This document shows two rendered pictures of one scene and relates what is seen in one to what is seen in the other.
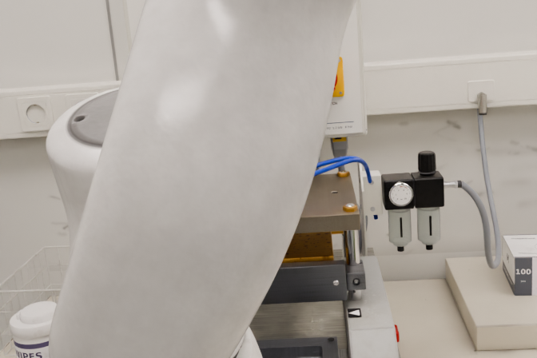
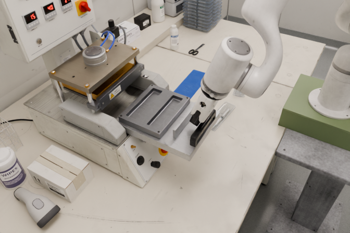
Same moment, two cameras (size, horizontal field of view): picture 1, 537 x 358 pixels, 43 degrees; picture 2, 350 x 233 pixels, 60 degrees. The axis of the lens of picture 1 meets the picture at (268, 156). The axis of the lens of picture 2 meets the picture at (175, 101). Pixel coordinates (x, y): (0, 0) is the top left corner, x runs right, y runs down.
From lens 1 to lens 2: 0.80 m
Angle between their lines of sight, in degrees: 61
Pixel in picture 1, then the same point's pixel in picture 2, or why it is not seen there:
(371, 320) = (152, 75)
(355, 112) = (92, 15)
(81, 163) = (248, 58)
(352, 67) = not seen: outside the picture
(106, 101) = (231, 45)
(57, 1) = not seen: outside the picture
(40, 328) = (12, 157)
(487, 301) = not seen: hidden behind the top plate
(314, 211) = (126, 53)
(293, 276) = (131, 75)
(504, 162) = not seen: hidden behind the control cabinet
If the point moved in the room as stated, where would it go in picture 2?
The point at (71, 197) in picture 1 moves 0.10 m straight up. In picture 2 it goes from (241, 66) to (247, 28)
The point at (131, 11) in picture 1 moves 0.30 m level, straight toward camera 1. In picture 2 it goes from (8, 3) to (104, 13)
